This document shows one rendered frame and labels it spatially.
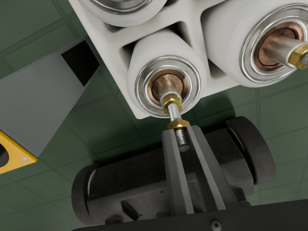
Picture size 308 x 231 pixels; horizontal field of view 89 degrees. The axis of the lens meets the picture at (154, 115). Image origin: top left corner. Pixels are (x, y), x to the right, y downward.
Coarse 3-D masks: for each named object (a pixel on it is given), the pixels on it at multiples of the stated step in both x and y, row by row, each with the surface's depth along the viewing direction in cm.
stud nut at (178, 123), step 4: (176, 120) 12; (180, 120) 12; (184, 120) 12; (168, 124) 12; (172, 124) 12; (176, 124) 11; (180, 124) 11; (184, 124) 11; (188, 124) 12; (168, 128) 12; (172, 128) 11; (176, 128) 11; (180, 128) 11; (184, 128) 11
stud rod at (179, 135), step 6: (168, 108) 14; (174, 108) 14; (174, 114) 13; (180, 114) 13; (180, 132) 11; (186, 132) 12; (180, 138) 11; (186, 138) 11; (180, 144) 10; (186, 144) 10; (180, 150) 11; (186, 150) 11
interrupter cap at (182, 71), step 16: (160, 64) 16; (176, 64) 16; (192, 64) 16; (144, 80) 17; (160, 80) 18; (176, 80) 18; (192, 80) 17; (144, 96) 18; (192, 96) 19; (160, 112) 20
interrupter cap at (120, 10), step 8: (96, 0) 13; (104, 0) 13; (112, 0) 13; (120, 0) 13; (128, 0) 13; (136, 0) 13; (144, 0) 13; (152, 0) 13; (104, 8) 13; (112, 8) 13; (120, 8) 13; (128, 8) 13; (136, 8) 13
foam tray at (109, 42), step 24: (72, 0) 19; (168, 0) 28; (192, 0) 19; (216, 0) 19; (96, 24) 20; (144, 24) 20; (168, 24) 21; (192, 24) 21; (96, 48) 22; (120, 48) 22; (192, 48) 23; (120, 72) 24; (216, 72) 27
